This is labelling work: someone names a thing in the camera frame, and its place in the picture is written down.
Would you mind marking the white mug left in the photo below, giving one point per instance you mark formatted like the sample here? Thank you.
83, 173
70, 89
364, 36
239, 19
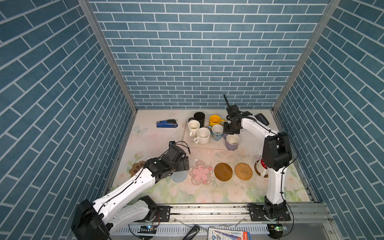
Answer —
193, 127

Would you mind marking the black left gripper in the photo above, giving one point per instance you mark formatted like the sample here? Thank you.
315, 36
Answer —
182, 166

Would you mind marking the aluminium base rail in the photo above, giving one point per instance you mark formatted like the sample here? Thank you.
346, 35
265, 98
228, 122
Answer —
302, 221

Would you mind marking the printed paper package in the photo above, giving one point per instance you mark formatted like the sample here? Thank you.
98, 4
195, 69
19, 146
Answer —
219, 234

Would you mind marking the yellow mug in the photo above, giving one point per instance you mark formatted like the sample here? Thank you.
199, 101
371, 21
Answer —
215, 120

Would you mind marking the black calculator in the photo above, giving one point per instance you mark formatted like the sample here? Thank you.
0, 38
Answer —
261, 118

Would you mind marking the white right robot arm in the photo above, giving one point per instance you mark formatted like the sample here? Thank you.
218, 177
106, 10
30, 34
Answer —
277, 156

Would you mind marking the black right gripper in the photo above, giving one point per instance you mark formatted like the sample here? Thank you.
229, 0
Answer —
225, 129

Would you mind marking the paw print coaster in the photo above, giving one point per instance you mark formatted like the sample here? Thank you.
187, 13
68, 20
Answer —
136, 168

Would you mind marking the beige serving tray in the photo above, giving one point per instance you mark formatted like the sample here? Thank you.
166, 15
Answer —
219, 145

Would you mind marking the cork woven coaster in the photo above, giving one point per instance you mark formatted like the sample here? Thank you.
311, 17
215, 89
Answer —
243, 171

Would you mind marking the black remote handle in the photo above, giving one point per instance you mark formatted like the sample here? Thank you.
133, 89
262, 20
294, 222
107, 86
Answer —
192, 233

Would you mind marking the red interior mug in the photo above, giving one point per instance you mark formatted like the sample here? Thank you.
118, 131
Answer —
261, 167

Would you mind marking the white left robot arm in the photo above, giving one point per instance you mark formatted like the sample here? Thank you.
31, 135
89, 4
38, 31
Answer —
98, 219

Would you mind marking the white mug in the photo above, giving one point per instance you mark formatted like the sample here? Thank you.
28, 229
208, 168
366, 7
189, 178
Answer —
193, 127
203, 136

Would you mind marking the dark brown round coaster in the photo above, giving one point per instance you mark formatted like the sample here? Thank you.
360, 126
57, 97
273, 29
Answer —
256, 171

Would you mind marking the pink flower coaster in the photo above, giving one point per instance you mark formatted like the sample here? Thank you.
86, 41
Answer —
200, 173

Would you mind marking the light blue patterned mug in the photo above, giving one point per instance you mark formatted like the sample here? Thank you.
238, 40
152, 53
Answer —
216, 131

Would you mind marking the lavender mug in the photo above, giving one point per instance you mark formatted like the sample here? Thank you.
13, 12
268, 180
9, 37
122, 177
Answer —
232, 142

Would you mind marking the blue black stapler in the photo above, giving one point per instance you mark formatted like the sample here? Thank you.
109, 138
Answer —
171, 123

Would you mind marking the grey blue woven coaster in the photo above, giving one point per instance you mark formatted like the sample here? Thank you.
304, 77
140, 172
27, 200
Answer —
179, 177

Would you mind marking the black mug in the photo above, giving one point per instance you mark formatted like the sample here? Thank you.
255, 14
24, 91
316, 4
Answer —
200, 117

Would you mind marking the white mug right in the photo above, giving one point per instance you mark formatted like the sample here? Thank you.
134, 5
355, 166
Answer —
203, 136

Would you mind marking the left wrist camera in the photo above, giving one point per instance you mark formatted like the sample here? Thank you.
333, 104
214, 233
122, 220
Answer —
172, 143

